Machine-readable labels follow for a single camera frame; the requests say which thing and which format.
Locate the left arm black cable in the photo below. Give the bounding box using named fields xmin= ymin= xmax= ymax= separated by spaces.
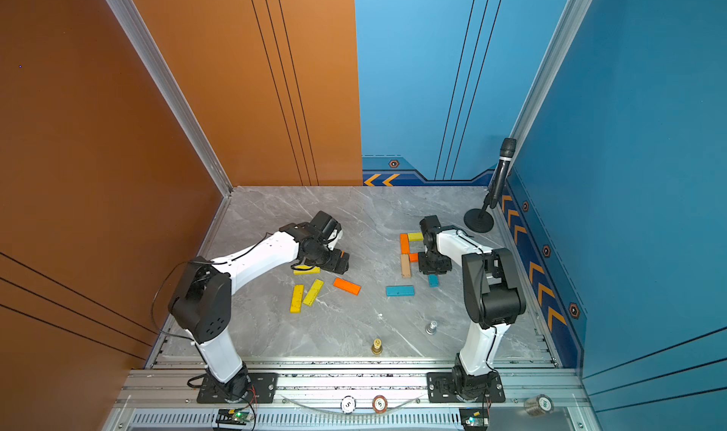
xmin=150 ymin=234 xmax=274 ymax=341

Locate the yellow block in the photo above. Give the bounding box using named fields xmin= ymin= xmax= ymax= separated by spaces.
xmin=290 ymin=284 xmax=305 ymax=314
xmin=303 ymin=280 xmax=325 ymax=306
xmin=407 ymin=232 xmax=423 ymax=242

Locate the white round token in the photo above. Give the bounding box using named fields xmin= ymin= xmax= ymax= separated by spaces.
xmin=340 ymin=395 xmax=357 ymax=415

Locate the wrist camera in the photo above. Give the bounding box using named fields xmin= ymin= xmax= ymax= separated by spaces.
xmin=310 ymin=211 xmax=342 ymax=245
xmin=420 ymin=215 xmax=441 ymax=241

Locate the black microphone on stand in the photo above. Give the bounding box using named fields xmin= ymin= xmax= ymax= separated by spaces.
xmin=464 ymin=137 xmax=517 ymax=233

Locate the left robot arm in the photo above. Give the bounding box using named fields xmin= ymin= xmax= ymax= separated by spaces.
xmin=168 ymin=211 xmax=349 ymax=404

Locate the beige block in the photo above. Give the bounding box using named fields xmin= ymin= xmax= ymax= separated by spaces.
xmin=401 ymin=254 xmax=412 ymax=279

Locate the yellow block tilted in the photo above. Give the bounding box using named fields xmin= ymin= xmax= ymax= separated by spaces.
xmin=303 ymin=280 xmax=325 ymax=306

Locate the brass weight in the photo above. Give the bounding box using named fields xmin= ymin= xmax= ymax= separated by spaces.
xmin=371 ymin=338 xmax=384 ymax=355

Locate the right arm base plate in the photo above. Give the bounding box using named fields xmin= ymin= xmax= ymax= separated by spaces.
xmin=427 ymin=372 xmax=505 ymax=404

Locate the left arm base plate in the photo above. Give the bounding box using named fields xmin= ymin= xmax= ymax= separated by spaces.
xmin=196 ymin=372 xmax=278 ymax=404

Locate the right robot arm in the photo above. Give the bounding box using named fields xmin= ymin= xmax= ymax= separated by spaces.
xmin=418 ymin=215 xmax=526 ymax=404

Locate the yellow block horizontal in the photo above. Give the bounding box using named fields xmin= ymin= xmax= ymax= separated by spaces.
xmin=293 ymin=266 xmax=321 ymax=276

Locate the green circuit board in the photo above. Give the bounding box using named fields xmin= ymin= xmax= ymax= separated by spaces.
xmin=214 ymin=408 xmax=256 ymax=430
xmin=458 ymin=408 xmax=490 ymax=431

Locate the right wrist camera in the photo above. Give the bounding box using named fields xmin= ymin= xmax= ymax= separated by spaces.
xmin=420 ymin=215 xmax=441 ymax=241

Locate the left green circuit board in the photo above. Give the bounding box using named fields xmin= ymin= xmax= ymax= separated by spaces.
xmin=214 ymin=408 xmax=256 ymax=430

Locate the right green circuit board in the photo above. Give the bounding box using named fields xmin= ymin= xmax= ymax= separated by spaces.
xmin=458 ymin=408 xmax=490 ymax=431

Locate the silver weight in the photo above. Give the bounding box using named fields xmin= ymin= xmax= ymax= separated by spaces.
xmin=425 ymin=320 xmax=438 ymax=336

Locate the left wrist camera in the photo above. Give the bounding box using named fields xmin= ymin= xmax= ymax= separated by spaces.
xmin=310 ymin=211 xmax=342 ymax=245

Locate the copper round token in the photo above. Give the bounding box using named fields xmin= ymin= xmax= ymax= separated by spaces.
xmin=372 ymin=395 xmax=388 ymax=414

